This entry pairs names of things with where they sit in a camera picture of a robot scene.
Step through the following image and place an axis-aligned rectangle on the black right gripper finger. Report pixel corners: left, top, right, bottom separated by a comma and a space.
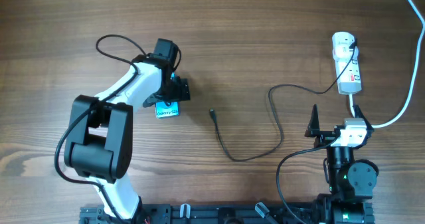
304, 104, 321, 138
353, 104, 375, 140

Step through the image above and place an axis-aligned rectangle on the teal Galaxy smartphone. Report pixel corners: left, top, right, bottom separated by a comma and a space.
155, 73, 180, 119

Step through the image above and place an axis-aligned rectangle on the black USB charging cable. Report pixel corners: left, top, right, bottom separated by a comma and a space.
209, 39, 359, 162

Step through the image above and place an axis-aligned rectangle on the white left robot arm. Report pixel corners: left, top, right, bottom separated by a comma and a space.
54, 39, 191, 223

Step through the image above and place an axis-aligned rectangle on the white power strip socket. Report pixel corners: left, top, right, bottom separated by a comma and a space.
332, 31, 362, 95

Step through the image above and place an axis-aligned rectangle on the white power strip cord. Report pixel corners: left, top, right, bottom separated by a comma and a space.
348, 0, 425, 129

